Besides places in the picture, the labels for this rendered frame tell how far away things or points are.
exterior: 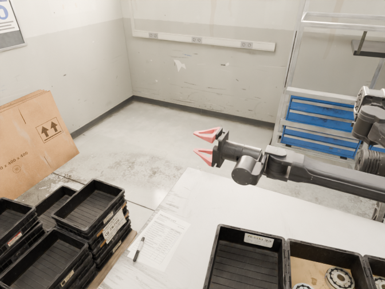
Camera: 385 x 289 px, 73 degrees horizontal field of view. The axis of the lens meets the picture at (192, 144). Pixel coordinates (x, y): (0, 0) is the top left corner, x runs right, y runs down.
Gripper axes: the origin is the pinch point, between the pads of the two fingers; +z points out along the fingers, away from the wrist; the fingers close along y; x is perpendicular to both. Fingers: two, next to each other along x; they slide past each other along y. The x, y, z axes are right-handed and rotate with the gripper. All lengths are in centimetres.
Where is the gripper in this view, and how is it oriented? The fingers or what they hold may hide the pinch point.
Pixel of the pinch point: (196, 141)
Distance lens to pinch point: 79.8
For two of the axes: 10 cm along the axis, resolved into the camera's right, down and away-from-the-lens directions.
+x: 4.2, -5.1, 7.5
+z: -9.1, -2.4, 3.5
